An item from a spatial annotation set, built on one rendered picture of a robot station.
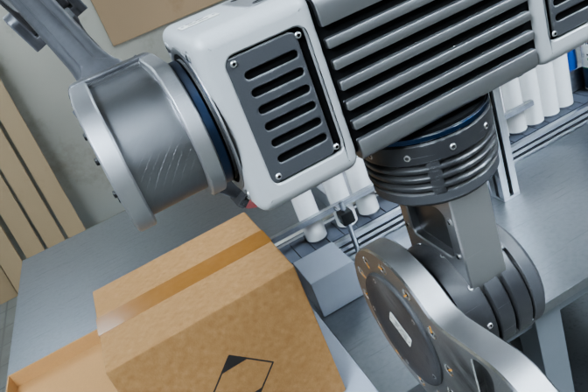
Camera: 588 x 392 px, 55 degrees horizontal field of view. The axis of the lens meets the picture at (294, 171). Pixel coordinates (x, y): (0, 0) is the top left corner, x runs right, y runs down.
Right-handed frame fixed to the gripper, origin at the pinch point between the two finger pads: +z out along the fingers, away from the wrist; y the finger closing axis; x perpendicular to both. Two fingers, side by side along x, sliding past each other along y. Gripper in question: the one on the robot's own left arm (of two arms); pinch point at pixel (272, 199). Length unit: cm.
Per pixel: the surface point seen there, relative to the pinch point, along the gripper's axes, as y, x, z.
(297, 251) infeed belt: -1.3, 8.8, 11.2
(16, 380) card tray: 13, 64, -32
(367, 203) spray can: -3.2, -8.3, 21.1
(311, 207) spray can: -2.6, -2.1, 8.2
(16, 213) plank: 258, 114, -27
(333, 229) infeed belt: -0.4, 1.0, 17.8
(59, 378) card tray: 7, 58, -24
